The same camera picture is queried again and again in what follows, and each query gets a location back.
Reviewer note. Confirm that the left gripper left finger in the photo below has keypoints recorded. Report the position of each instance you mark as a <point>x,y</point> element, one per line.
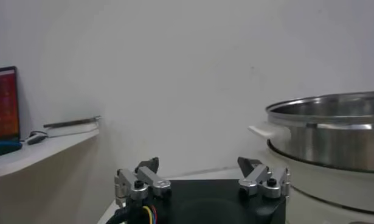
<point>153,180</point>

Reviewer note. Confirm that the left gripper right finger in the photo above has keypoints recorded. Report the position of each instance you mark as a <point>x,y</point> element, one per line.
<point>255,179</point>

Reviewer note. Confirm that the perforated steel steamer basket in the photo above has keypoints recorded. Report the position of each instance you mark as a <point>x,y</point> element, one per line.
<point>332,143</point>

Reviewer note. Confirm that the flat grey keyboard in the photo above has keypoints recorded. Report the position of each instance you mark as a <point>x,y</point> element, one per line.
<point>74,131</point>

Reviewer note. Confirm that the black flat device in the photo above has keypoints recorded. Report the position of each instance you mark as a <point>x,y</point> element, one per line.
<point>71,122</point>

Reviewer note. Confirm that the white side desk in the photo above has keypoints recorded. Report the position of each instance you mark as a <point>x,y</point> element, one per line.
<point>37,152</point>

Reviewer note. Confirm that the blue computer mouse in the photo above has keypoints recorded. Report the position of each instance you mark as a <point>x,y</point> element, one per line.
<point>4,149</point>

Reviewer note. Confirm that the laptop with orange screen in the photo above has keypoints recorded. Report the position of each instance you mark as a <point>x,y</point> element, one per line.
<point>4,103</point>

